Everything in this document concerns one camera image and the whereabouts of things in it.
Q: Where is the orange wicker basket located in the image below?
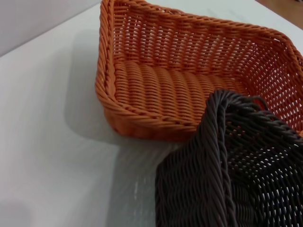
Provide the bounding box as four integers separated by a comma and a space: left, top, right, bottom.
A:
94, 0, 303, 142

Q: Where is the dark brown wicker basket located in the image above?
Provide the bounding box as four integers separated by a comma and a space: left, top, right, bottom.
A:
155, 90, 303, 227

